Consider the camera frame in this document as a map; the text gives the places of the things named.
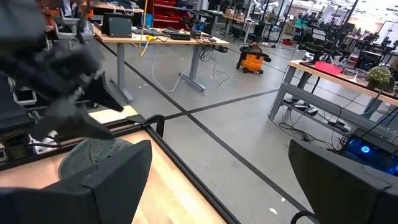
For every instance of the wooden table grey frame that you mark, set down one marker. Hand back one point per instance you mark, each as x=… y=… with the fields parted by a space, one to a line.
x=311 y=99

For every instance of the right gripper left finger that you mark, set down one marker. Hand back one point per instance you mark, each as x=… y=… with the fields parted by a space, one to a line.
x=93 y=202

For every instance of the green denim cap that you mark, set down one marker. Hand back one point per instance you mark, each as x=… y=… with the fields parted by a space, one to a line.
x=93 y=152

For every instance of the red tray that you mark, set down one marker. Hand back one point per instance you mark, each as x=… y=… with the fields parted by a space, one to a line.
x=328 y=67

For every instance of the black monitor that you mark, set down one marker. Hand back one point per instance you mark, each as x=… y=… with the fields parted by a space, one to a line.
x=119 y=26

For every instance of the red storage rack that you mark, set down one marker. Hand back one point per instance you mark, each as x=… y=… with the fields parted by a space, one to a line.
x=164 y=18

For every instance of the wooden desk grey legs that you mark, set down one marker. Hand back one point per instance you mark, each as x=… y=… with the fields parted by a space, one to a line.
x=124 y=39

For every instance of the black power strip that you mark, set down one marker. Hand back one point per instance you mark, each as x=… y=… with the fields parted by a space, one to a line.
x=306 y=111

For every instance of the black computer tower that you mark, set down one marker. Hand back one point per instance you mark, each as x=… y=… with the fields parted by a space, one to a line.
x=373 y=155

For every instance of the black background robot rig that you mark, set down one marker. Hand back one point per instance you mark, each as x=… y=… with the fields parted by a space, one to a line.
x=314 y=49

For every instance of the light green potted plant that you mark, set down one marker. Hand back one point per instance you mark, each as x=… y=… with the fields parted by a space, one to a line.
x=379 y=74

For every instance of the orange shop vacuum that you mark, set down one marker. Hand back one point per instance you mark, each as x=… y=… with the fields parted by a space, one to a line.
x=252 y=62

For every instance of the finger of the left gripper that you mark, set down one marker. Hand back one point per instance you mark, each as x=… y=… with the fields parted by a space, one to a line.
x=68 y=121
x=102 y=95

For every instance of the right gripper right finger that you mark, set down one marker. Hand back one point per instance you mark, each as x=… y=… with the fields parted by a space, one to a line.
x=348 y=193

